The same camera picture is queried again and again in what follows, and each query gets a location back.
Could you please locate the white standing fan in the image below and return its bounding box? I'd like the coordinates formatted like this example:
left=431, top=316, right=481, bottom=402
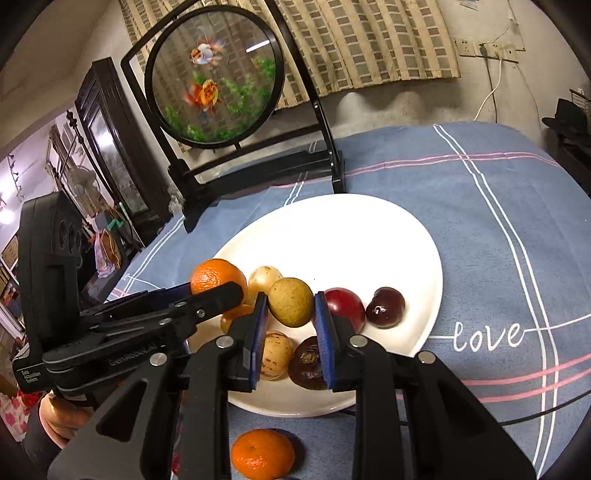
left=67, top=164, right=100, bottom=217

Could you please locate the pink floral cloth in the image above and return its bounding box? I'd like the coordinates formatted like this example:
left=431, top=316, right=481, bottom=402
left=0, top=390, right=42, bottom=441

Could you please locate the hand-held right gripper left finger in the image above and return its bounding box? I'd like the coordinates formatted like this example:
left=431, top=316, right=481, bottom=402
left=46, top=292, right=269, bottom=480

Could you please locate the orange mandarin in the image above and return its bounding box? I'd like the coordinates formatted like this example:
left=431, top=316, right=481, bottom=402
left=190, top=258, right=249, bottom=296
left=230, top=429, right=296, bottom=480

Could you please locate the large red plum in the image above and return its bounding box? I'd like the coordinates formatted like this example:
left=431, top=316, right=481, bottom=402
left=323, top=287, right=366, bottom=333

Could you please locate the white cable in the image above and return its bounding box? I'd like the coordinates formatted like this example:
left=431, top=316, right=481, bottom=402
left=475, top=58, right=504, bottom=123

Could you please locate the blue plaid tablecloth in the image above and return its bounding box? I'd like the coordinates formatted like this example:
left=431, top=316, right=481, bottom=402
left=104, top=122, right=591, bottom=480

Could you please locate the person's left hand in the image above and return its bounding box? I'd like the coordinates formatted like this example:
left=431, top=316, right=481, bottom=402
left=39, top=394, right=95, bottom=450

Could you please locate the dark wooden framed mirror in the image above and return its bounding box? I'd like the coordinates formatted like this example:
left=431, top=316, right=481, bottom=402
left=75, top=58, right=174, bottom=241

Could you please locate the spotted tan longan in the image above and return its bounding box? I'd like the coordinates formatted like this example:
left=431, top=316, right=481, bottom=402
left=248, top=265, right=283, bottom=305
left=261, top=330, right=295, bottom=382

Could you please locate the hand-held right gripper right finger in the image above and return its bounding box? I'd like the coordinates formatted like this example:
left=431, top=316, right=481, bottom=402
left=313, top=291, right=539, bottom=480

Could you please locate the beige checked curtain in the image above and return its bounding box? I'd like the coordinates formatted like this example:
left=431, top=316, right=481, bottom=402
left=117, top=0, right=462, bottom=112

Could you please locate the yellow-green jujube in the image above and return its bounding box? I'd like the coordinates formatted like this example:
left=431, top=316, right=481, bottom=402
left=268, top=277, right=317, bottom=328

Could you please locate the black hat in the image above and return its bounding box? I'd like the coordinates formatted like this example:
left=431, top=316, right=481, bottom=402
left=542, top=98, right=591, bottom=134

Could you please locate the small smooth orange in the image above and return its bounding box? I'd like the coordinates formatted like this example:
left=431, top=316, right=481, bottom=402
left=220, top=304, right=254, bottom=334

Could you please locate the dark purple plum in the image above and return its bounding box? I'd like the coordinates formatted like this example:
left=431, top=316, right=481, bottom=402
left=366, top=287, right=406, bottom=329

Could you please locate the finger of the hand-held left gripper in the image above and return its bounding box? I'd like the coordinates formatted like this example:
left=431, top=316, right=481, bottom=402
left=99, top=282, right=195, bottom=315
left=78, top=281, right=245, bottom=342

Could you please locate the dark brown water chestnut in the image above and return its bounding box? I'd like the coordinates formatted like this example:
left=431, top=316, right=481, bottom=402
left=288, top=335, right=328, bottom=391

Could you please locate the round goldfish screen black stand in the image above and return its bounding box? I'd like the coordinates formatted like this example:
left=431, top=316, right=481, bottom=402
left=121, top=0, right=347, bottom=234

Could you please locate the white wall socket strip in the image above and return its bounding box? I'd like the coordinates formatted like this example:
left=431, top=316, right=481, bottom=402
left=480, top=41, right=520, bottom=63

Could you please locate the black desk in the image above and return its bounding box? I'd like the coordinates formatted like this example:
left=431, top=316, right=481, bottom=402
left=556, top=134, right=591, bottom=185

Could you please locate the white round plate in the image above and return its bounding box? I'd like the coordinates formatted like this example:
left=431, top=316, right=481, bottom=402
left=187, top=194, right=444, bottom=418

